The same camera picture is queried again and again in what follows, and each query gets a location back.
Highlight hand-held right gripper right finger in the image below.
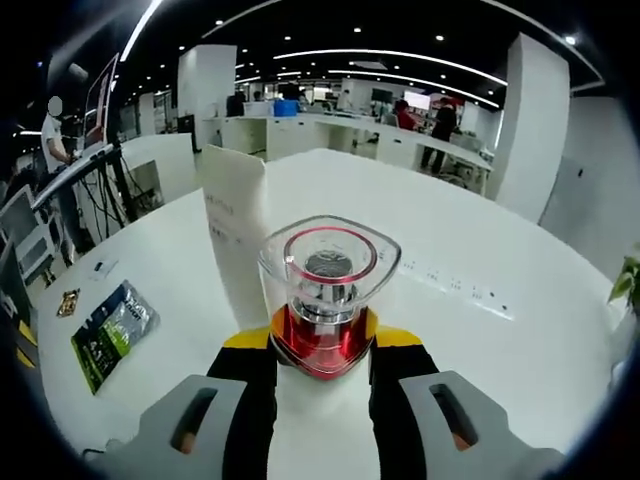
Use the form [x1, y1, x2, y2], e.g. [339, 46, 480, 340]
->
[367, 307, 514, 480]

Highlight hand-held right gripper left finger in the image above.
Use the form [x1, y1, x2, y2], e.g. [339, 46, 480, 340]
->
[137, 327, 279, 480]

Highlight large red-collar skincare bottle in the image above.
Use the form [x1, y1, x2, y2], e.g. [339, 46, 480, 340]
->
[257, 214, 404, 419]

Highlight green silver skincare pouch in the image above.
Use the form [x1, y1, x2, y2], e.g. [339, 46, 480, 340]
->
[69, 279, 162, 397]

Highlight white skincare tube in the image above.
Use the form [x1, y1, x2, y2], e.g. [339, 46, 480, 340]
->
[199, 143, 269, 332]

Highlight small white skincare sachet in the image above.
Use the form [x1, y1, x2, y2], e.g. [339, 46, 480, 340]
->
[89, 258, 120, 280]

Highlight gold foil skincare sachet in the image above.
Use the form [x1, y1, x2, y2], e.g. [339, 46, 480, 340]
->
[55, 288, 83, 318]

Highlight table socket strip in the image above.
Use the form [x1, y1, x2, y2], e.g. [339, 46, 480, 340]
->
[399, 258, 517, 322]

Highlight white side desk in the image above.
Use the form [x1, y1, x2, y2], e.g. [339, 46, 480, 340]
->
[118, 134, 204, 221]

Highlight black monitor stand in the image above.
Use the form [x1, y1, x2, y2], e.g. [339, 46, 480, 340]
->
[69, 149, 132, 246]

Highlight potted green plant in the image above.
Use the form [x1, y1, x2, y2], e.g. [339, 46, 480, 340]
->
[606, 253, 640, 317]

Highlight long white counter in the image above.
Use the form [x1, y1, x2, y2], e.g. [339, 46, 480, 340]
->
[202, 113, 495, 197]

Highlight white stand tray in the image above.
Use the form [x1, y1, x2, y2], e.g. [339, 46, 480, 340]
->
[30, 141, 122, 211]

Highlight white square pillar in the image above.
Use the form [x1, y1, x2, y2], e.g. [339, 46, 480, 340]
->
[177, 44, 238, 151]
[492, 32, 572, 225]

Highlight monitor with red screen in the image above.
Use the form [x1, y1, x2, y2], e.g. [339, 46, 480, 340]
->
[83, 52, 122, 149]

